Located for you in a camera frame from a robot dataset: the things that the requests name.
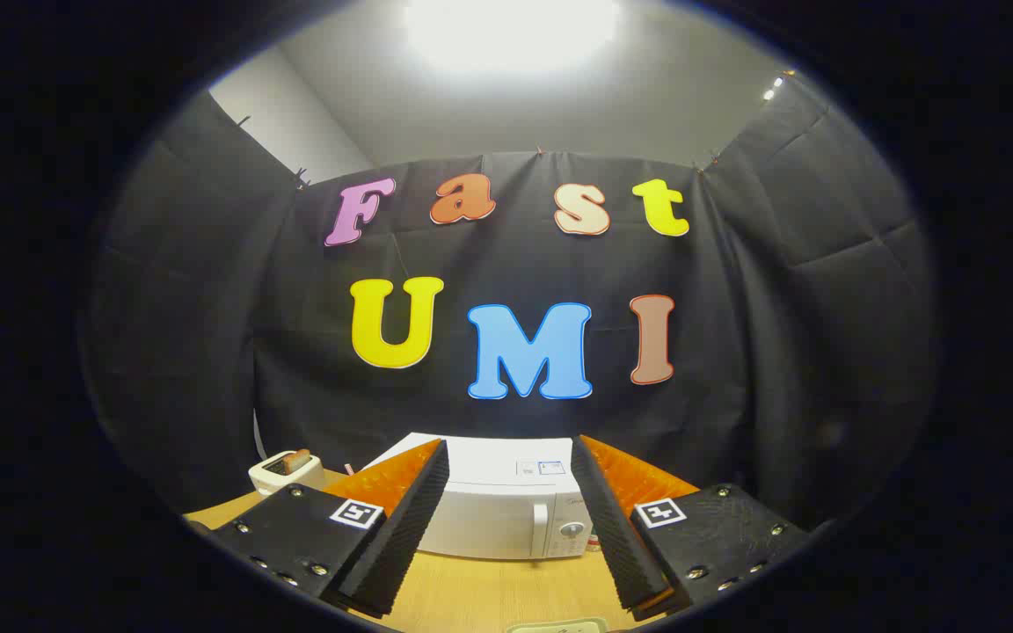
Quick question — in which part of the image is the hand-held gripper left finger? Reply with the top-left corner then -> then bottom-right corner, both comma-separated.
208,438 -> 452,618

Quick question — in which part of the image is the white toaster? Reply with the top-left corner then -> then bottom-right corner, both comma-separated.
249,450 -> 324,496

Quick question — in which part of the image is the white tray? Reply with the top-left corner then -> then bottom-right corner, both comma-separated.
506,618 -> 609,633

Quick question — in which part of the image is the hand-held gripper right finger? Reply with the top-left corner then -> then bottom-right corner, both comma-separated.
570,434 -> 811,621

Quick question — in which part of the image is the white microwave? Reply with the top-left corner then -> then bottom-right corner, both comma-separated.
364,433 -> 596,561

